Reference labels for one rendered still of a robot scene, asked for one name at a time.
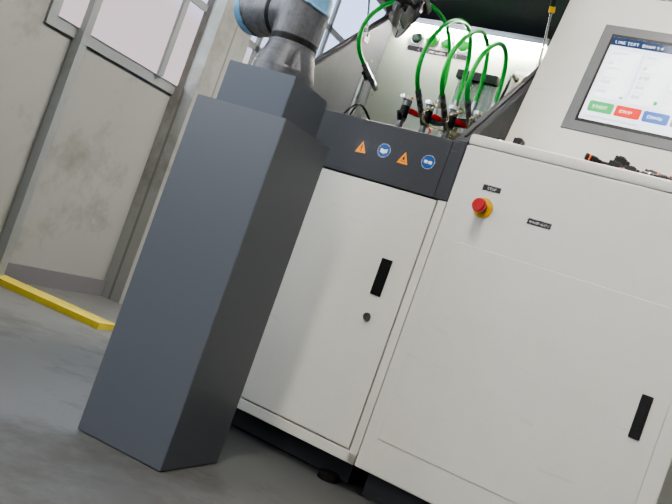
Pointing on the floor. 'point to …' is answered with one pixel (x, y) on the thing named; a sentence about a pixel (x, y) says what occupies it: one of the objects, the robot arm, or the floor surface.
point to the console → (539, 317)
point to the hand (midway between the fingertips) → (398, 34)
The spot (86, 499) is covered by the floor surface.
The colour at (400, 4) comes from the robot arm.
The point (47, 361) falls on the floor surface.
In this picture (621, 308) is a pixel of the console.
